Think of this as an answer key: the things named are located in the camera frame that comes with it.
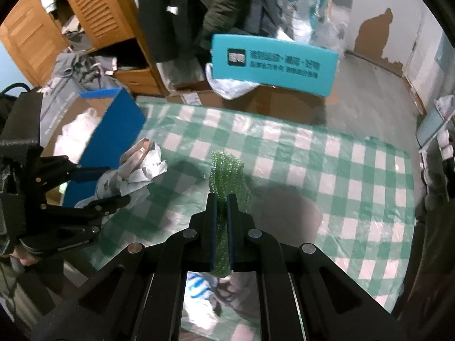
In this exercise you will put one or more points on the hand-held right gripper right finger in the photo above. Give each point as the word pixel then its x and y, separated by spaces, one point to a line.
pixel 233 234

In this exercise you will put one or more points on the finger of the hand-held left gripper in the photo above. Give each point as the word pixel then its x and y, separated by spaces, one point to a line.
pixel 78 220
pixel 89 174

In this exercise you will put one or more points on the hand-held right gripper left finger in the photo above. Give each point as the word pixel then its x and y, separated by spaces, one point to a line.
pixel 213 234

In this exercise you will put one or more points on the white mesh bath pouf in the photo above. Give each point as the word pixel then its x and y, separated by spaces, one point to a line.
pixel 78 135

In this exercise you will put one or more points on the cardboard box with blue edges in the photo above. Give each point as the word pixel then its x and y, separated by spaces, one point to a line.
pixel 113 124

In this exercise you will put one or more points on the green bubble wrap piece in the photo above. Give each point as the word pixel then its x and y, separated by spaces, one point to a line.
pixel 227 174

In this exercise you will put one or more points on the person's left hand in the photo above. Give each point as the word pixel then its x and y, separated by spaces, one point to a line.
pixel 26 257

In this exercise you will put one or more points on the green checked tablecloth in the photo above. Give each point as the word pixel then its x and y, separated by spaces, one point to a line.
pixel 320 191

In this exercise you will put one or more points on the grey printed sweatshirt pile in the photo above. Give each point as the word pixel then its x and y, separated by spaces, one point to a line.
pixel 71 74

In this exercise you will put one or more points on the wooden wardrobe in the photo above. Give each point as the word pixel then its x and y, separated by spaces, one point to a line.
pixel 28 42

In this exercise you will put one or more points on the white hanging shirt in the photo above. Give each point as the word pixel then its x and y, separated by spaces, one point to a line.
pixel 177 73

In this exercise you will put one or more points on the brown cardboard box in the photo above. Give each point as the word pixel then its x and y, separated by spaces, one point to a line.
pixel 277 104

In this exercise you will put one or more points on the wooden louvered wardrobe door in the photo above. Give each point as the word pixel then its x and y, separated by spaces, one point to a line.
pixel 99 7

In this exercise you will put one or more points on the black hanging coat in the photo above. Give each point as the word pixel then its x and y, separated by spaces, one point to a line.
pixel 160 17

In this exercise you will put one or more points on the teal shoebox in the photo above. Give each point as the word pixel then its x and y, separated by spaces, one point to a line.
pixel 273 64

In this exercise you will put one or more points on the olive green hanging jacket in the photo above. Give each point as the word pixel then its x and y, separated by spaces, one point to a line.
pixel 220 3

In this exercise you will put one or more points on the light blue trash bin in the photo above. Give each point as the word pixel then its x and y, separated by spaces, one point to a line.
pixel 430 128

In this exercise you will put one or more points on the shoe rack with shoes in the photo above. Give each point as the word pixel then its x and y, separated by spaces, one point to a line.
pixel 442 152

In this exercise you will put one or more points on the dark grey hanging garment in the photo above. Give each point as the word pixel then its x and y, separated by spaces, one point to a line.
pixel 265 3

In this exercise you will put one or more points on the blue white plastic bag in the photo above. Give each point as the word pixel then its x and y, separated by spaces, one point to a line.
pixel 305 3

